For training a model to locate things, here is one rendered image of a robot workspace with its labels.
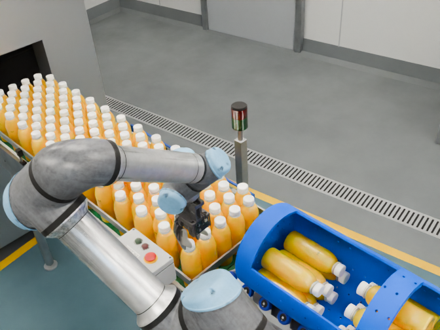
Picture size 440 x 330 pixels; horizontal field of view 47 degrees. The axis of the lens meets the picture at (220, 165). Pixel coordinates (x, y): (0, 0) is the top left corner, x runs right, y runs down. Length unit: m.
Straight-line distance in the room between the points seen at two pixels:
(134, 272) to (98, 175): 0.23
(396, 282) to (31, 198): 0.89
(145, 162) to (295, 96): 3.54
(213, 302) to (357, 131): 3.22
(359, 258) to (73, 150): 0.95
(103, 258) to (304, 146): 2.96
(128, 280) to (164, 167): 0.25
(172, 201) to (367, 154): 2.72
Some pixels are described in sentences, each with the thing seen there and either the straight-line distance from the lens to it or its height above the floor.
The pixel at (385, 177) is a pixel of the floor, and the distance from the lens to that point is 3.70.
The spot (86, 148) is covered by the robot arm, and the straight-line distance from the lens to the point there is 1.01.
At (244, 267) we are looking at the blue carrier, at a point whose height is 1.12.
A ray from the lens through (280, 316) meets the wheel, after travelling 1.62.
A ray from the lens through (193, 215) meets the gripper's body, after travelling 1.49.
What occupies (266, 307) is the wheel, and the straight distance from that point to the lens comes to 1.64.
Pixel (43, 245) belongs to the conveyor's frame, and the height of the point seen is 0.19.
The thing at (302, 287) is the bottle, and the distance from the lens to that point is 1.49.
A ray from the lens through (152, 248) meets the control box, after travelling 1.65.
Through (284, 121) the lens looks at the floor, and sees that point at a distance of 4.21.
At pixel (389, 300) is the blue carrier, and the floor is 1.23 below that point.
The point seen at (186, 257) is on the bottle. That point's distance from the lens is 1.66.
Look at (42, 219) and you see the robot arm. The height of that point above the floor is 1.59.
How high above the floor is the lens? 2.27
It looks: 37 degrees down
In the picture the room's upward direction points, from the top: 4 degrees counter-clockwise
